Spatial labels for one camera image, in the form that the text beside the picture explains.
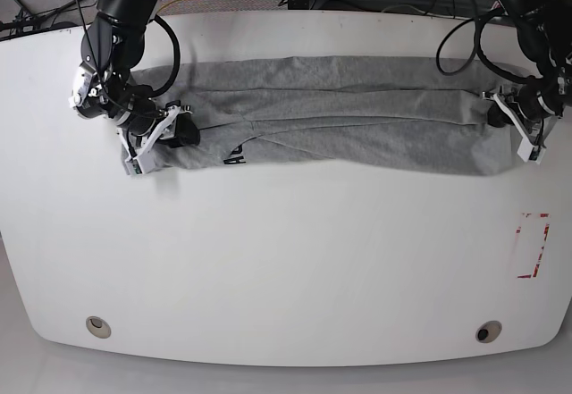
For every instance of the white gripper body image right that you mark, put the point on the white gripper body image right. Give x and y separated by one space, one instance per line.
533 113

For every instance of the wrist camera board image right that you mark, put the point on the wrist camera board image right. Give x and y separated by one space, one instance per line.
530 153

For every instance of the right table cable grommet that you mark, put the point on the right table cable grommet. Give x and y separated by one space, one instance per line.
488 332

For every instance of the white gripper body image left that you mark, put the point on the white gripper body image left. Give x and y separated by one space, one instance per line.
139 136

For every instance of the grey Hugging Face T-shirt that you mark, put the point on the grey Hugging Face T-shirt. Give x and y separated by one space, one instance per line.
394 112

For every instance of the table cable grommet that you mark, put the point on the table cable grommet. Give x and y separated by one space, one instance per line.
488 332
98 327

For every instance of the wrist camera board image left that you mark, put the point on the wrist camera board image left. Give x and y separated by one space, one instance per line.
136 167

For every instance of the left table cable grommet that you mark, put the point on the left table cable grommet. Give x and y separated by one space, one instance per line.
98 327

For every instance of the black tripod stand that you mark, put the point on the black tripod stand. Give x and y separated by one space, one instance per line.
21 18

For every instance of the wrist camera board image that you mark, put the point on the wrist camera board image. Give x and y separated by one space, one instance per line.
136 167
530 153

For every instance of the red tape rectangle marking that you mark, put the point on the red tape rectangle marking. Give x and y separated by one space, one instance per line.
530 242

